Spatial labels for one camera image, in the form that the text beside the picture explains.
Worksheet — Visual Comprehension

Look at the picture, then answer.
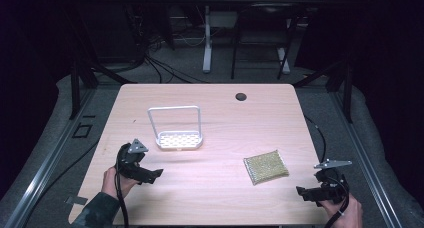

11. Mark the aluminium floor rail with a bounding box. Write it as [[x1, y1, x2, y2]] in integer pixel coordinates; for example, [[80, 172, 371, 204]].
[[329, 90, 405, 228], [3, 87, 98, 228]]

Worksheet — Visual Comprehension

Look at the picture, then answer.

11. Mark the black tape square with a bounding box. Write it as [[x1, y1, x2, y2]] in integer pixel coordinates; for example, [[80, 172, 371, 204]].
[[72, 122, 94, 140]]

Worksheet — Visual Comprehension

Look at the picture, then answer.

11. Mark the gold mesh sponge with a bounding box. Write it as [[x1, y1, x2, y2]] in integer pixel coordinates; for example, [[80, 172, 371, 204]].
[[242, 149, 291, 187]]

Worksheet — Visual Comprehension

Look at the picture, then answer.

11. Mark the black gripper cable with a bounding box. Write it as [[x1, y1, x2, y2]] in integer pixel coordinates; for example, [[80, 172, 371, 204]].
[[325, 176, 350, 228], [113, 161, 130, 228]]

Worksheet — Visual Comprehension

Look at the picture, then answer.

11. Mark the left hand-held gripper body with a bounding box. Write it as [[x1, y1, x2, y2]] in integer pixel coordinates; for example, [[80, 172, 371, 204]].
[[114, 138, 155, 184]]

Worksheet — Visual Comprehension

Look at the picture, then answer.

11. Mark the black cable beside table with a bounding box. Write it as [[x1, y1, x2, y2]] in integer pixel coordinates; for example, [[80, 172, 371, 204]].
[[303, 115, 328, 163]]

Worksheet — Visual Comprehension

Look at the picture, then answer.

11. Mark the white sponge rack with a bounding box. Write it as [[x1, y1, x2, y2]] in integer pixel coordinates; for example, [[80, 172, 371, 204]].
[[147, 105, 204, 152]]

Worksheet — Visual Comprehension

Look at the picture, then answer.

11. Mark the black metal stand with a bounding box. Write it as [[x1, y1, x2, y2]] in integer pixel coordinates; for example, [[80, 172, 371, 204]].
[[292, 51, 355, 124], [63, 7, 138, 121]]

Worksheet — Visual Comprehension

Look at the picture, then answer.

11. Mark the black chair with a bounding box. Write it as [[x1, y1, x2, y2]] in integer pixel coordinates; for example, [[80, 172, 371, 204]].
[[230, 1, 302, 81]]

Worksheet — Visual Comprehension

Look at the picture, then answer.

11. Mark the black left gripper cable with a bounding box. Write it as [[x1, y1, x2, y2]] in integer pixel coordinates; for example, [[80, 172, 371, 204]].
[[113, 161, 130, 228]]

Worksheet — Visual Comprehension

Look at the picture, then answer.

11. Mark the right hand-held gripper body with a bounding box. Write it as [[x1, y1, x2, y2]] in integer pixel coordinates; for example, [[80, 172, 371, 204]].
[[313, 158, 353, 206]]

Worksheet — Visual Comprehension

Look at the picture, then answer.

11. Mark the person's right hand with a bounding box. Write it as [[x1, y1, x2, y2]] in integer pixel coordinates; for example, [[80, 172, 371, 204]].
[[318, 192, 364, 228]]

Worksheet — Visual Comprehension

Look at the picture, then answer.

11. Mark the bundle of floor cables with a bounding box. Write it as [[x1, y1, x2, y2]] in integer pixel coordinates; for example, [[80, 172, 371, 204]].
[[124, 4, 209, 86]]

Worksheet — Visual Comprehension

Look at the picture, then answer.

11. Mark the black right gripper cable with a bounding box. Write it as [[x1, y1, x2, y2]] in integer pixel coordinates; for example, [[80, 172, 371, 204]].
[[325, 176, 350, 228]]

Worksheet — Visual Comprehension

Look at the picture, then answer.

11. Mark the grey tape piece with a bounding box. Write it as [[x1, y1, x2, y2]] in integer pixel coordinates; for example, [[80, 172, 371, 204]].
[[64, 195, 89, 207]]

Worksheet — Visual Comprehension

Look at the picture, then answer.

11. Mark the person's left hand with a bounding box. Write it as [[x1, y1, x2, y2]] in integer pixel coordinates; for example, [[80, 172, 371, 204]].
[[101, 166, 140, 200]]

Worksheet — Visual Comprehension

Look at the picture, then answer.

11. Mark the black floor cable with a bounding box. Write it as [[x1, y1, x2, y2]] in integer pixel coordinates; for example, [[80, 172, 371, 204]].
[[24, 138, 102, 228]]

